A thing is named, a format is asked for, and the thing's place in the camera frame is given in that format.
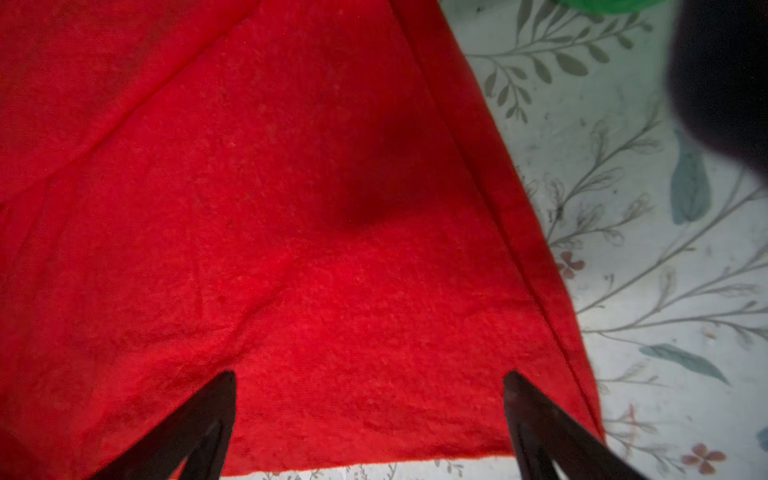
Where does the red t-shirt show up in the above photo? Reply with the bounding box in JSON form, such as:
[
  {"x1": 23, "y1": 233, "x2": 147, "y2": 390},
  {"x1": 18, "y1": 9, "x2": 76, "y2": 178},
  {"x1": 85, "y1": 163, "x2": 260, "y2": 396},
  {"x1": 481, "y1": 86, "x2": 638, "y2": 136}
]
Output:
[{"x1": 1, "y1": 1, "x2": 604, "y2": 479}]

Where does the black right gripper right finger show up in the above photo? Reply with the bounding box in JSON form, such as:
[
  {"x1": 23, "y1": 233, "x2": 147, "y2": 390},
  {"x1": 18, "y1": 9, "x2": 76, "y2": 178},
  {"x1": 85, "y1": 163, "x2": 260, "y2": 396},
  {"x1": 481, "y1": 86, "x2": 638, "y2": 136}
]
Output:
[{"x1": 503, "y1": 371, "x2": 645, "y2": 480}]

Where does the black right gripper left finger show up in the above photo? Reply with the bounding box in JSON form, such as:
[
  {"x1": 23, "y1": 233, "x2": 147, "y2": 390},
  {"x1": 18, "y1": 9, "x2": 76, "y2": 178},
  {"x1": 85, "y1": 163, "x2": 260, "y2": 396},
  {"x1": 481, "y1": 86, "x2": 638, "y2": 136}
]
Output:
[{"x1": 92, "y1": 371, "x2": 236, "y2": 479}]

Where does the green plastic laundry basket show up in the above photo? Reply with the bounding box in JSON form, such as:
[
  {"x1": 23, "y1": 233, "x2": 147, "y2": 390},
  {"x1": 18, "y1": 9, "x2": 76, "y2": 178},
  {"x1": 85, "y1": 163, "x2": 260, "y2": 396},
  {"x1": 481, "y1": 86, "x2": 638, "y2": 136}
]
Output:
[{"x1": 555, "y1": 0, "x2": 664, "y2": 15}]

